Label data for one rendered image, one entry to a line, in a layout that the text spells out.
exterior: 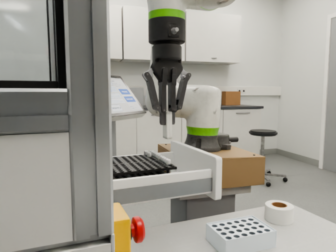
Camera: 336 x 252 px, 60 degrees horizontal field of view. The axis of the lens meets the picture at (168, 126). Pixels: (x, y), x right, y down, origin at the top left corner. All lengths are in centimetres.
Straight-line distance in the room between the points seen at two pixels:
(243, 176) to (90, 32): 86
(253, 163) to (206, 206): 23
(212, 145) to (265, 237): 51
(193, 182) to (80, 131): 49
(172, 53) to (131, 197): 35
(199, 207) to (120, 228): 70
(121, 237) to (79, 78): 24
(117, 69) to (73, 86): 417
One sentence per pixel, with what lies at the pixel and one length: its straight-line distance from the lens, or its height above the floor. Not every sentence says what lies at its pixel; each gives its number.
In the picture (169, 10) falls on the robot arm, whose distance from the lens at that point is 73.
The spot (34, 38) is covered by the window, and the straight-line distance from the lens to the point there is 30.
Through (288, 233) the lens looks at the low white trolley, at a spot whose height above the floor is 76.
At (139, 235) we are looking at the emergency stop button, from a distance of 47.
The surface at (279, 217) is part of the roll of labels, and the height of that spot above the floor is 78.
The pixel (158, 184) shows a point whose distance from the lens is 70.
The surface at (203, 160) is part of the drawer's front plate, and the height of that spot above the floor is 91.
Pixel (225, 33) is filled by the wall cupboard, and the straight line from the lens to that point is 464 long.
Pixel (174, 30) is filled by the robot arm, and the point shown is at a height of 123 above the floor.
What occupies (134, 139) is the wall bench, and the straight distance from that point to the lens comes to 380.
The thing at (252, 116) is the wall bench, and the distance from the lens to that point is 440.
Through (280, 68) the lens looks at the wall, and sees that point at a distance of 553.
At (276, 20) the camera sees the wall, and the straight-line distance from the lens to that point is 560.
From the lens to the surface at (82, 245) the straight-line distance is 32.
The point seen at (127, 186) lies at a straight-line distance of 67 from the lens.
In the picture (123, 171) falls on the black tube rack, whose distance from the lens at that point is 72.
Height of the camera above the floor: 109
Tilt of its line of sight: 6 degrees down
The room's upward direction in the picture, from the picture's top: straight up
